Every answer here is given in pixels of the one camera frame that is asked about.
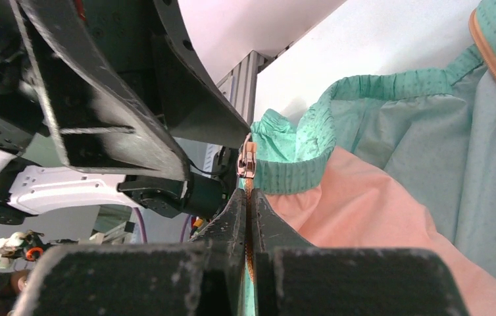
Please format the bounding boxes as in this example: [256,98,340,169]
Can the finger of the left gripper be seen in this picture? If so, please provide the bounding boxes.
[152,1,249,148]
[11,1,189,181]

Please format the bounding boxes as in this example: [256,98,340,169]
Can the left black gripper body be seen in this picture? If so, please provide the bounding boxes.
[0,1,178,174]

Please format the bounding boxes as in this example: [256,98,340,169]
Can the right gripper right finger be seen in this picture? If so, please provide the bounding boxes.
[250,189,468,315]

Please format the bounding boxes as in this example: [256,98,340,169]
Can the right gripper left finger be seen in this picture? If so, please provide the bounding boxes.
[14,189,247,315]

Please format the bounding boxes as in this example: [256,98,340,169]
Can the silver zipper slider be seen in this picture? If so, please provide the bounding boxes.
[237,133,257,179]

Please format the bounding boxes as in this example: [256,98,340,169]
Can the teal and orange gradient jacket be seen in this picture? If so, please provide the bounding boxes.
[251,1,496,315]

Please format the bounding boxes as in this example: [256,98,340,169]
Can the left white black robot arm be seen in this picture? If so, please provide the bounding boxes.
[0,1,249,225]

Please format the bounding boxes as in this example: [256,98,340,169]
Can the aluminium frame rail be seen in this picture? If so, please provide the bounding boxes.
[199,51,278,178]

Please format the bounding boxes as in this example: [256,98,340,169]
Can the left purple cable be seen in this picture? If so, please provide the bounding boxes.
[132,207,193,244]

